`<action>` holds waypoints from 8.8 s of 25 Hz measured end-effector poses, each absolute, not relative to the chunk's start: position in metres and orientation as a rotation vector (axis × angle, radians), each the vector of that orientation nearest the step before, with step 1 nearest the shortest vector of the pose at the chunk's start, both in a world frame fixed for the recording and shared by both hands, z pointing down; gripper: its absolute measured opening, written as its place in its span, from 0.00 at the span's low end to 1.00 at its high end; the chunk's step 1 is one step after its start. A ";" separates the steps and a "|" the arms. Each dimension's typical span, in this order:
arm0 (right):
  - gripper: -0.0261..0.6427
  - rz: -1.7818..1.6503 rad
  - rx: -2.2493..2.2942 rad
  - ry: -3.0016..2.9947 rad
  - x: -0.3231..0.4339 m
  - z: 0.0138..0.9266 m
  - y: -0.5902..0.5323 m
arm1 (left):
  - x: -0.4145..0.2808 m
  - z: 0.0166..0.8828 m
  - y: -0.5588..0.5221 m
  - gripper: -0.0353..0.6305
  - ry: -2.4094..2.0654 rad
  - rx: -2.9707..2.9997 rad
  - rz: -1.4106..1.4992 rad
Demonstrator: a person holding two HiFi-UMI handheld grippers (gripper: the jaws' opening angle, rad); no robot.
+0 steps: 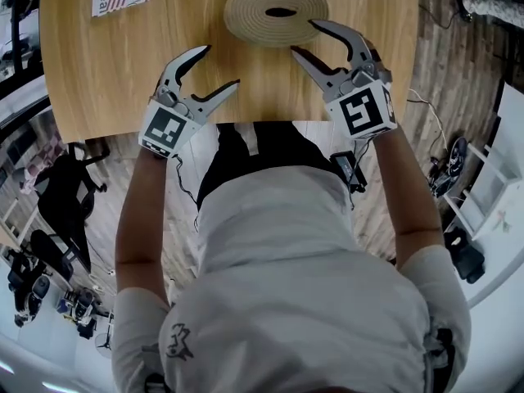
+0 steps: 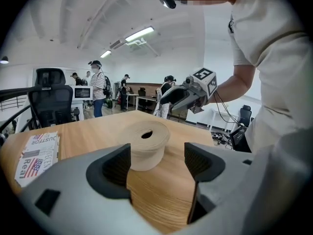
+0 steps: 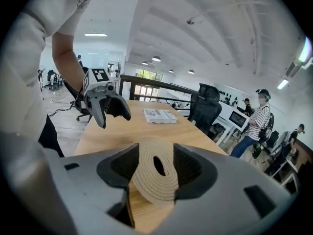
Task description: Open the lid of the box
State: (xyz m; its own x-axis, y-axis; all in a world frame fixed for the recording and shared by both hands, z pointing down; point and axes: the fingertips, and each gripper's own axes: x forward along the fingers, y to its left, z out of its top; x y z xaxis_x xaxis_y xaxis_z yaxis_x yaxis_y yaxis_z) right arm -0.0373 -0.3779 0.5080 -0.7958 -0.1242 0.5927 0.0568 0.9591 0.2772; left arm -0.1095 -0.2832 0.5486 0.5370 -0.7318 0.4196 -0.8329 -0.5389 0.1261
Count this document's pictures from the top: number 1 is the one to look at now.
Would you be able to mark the person's grey shirt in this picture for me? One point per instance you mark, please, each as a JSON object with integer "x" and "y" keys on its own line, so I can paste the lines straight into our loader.
{"x": 286, "y": 293}

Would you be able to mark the white shelf rack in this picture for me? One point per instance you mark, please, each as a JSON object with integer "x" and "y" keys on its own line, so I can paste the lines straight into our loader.
{"x": 503, "y": 186}

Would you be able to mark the wooden table with white legs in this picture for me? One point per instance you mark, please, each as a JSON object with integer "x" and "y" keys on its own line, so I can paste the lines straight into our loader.
{"x": 123, "y": 76}

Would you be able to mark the black bag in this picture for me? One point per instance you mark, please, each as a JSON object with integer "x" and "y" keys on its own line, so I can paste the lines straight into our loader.
{"x": 466, "y": 256}

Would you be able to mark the person's right forearm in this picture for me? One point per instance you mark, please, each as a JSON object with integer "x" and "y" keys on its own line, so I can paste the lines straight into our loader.
{"x": 397, "y": 186}

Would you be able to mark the black railing with wooden handrail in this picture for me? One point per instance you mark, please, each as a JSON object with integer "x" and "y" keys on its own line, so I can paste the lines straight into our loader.
{"x": 18, "y": 43}

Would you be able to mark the black office chair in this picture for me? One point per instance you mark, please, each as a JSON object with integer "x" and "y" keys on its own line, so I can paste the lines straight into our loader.
{"x": 32, "y": 276}
{"x": 61, "y": 195}

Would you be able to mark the pink checkered cloth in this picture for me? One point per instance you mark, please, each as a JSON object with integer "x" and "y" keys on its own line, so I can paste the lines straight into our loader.
{"x": 49, "y": 150}

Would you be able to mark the black sneaker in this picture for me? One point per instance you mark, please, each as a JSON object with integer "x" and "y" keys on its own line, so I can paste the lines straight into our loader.
{"x": 442, "y": 183}
{"x": 457, "y": 156}

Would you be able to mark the round woven beige mat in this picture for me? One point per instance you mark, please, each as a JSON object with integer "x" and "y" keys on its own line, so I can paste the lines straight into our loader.
{"x": 254, "y": 19}

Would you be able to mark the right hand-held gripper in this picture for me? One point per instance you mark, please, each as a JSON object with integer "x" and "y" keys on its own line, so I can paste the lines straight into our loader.
{"x": 362, "y": 109}

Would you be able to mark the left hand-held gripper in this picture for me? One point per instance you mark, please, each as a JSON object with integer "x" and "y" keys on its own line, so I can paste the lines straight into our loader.
{"x": 163, "y": 127}

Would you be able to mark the person's left forearm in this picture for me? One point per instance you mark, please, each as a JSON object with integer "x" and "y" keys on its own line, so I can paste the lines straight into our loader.
{"x": 139, "y": 219}

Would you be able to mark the person's black trousers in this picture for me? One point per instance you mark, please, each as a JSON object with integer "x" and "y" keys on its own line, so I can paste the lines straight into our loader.
{"x": 233, "y": 158}

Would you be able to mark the black power pack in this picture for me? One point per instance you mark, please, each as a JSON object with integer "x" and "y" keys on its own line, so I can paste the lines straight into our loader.
{"x": 348, "y": 168}

